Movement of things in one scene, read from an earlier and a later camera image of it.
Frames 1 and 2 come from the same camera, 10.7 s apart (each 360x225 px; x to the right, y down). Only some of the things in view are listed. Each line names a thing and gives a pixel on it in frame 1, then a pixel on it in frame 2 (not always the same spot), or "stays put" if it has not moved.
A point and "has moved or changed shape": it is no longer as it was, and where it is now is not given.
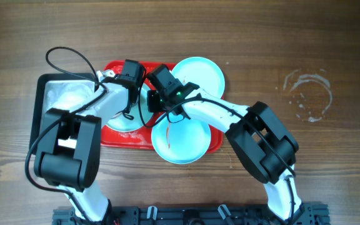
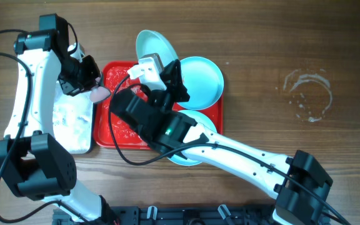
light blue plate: (142, 117) has moved or changed shape
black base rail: (196, 215) stays put
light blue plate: (202, 72) stays put
